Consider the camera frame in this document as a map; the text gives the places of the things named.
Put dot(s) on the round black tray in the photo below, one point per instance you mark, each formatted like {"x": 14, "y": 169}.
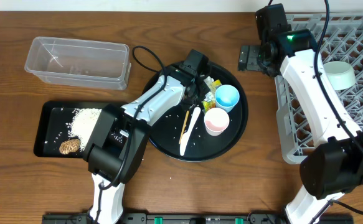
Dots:
{"x": 201, "y": 146}

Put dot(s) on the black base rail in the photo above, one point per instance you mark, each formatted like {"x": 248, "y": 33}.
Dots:
{"x": 142, "y": 218}

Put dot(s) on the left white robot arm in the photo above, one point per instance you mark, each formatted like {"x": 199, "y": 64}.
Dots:
{"x": 117, "y": 143}

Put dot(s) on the pink plastic cup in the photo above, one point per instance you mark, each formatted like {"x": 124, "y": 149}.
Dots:
{"x": 216, "y": 121}

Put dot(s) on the brown shiitake mushroom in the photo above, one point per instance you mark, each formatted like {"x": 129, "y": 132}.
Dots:
{"x": 69, "y": 146}

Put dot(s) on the black rectangular tray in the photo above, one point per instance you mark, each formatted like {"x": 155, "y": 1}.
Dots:
{"x": 53, "y": 125}

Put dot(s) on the yellow snack wrapper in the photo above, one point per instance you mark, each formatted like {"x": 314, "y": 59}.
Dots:
{"x": 209, "y": 101}

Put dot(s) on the grey dishwasher rack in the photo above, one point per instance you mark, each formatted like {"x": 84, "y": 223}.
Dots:
{"x": 343, "y": 42}

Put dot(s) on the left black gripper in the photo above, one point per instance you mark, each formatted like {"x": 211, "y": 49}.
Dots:
{"x": 192, "y": 94}

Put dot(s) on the wooden chopstick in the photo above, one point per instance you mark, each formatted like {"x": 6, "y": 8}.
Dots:
{"x": 184, "y": 125}

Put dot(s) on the clear plastic bin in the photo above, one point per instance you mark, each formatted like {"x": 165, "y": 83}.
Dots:
{"x": 84, "y": 63}

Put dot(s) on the white plastic knife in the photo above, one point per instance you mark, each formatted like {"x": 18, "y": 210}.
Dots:
{"x": 187, "y": 134}

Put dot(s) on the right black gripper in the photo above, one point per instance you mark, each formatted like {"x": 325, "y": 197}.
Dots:
{"x": 248, "y": 58}

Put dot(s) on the mint green bowl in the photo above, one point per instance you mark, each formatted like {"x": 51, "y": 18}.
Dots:
{"x": 340, "y": 74}

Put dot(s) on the pile of white rice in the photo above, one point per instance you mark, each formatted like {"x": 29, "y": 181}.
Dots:
{"x": 82, "y": 125}

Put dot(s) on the blue plastic cup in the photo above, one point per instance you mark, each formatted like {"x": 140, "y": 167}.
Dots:
{"x": 226, "y": 97}

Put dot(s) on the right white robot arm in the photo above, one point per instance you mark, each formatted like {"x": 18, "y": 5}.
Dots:
{"x": 335, "y": 167}

